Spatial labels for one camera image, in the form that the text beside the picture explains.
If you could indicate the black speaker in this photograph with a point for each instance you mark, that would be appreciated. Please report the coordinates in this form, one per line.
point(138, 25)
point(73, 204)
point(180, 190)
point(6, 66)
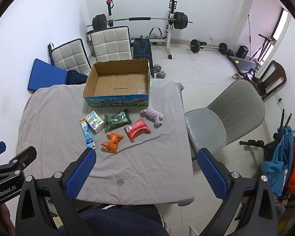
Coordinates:
point(242, 52)

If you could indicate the cardboard box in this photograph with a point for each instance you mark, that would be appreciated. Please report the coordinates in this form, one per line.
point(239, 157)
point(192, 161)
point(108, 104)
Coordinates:
point(115, 81)

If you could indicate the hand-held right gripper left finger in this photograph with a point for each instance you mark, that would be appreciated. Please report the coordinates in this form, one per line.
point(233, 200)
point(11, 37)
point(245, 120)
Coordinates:
point(81, 174)

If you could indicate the person's dark pants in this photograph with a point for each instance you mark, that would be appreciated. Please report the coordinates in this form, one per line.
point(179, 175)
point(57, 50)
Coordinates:
point(118, 221)

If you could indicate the purple cloth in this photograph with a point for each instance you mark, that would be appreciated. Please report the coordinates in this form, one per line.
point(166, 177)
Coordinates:
point(154, 115)

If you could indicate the black rods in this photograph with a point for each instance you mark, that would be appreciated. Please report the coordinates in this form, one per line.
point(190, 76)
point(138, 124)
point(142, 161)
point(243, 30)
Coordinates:
point(282, 120)

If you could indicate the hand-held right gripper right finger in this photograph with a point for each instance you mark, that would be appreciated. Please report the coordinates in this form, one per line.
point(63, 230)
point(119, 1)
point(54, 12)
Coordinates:
point(211, 174)

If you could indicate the dark wooden chair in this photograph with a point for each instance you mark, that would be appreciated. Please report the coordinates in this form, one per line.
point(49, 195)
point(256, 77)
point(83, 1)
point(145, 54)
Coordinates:
point(276, 78)

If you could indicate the blue foam mat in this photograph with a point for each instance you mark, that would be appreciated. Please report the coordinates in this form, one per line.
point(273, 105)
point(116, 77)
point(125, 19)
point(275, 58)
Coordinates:
point(46, 76)

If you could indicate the long blue white packet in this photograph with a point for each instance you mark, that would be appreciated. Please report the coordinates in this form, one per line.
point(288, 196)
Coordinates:
point(86, 132)

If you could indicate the red snack packet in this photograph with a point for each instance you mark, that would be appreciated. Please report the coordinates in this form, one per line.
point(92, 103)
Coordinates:
point(136, 129)

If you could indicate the grey plastic chair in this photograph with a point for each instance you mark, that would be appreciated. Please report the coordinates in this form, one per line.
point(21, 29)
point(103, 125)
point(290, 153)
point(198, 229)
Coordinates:
point(236, 103)

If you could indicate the white quilted chair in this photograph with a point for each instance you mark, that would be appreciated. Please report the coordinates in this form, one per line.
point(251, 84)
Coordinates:
point(110, 44)
point(68, 56)

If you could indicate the blue jacket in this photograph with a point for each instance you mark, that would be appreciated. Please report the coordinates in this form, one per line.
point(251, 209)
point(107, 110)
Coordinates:
point(277, 167)

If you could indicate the black treadmill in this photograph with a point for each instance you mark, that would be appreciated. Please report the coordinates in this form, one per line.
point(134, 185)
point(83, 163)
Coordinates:
point(247, 65)

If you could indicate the chrome dumbbell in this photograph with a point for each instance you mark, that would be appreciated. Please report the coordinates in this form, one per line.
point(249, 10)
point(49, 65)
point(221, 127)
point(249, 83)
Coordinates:
point(161, 75)
point(157, 68)

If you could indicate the long barbell with black plates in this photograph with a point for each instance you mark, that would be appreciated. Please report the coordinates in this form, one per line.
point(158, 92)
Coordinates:
point(140, 19)

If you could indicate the green snack packet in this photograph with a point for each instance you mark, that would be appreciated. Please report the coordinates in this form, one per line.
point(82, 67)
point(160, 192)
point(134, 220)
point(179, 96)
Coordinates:
point(116, 120)

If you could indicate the dark blue cloth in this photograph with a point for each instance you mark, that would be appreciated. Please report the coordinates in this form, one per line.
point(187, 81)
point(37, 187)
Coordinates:
point(76, 77)

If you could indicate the person's left forearm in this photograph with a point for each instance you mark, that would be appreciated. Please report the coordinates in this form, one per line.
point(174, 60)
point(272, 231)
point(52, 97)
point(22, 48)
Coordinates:
point(7, 218)

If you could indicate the pair of pale shoes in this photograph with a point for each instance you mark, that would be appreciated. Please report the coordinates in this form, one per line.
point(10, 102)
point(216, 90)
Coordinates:
point(237, 76)

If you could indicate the orange snack packet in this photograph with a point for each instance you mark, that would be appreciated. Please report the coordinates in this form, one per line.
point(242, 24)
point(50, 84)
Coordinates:
point(110, 145)

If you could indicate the window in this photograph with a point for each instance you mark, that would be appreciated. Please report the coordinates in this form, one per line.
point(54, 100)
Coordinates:
point(277, 29)

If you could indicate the white barbell rack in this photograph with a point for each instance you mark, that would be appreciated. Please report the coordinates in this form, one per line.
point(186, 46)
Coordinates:
point(169, 36)

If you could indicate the white small carton box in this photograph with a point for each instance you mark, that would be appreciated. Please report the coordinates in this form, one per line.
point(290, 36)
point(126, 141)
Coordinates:
point(94, 123)

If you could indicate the thin black pole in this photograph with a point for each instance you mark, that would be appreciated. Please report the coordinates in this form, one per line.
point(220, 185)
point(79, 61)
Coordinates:
point(249, 29)

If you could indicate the black blue weight bench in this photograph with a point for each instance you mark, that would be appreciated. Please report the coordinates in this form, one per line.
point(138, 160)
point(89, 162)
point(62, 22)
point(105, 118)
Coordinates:
point(141, 50)

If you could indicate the pale green plastic bag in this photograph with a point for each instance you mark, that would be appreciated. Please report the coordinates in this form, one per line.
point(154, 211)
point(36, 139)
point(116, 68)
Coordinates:
point(152, 81)

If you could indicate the short barbell with black plates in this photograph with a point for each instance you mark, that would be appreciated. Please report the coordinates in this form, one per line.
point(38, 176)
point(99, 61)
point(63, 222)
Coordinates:
point(196, 46)

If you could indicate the dark blue rod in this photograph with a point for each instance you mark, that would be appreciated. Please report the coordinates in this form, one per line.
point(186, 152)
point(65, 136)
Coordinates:
point(51, 54)

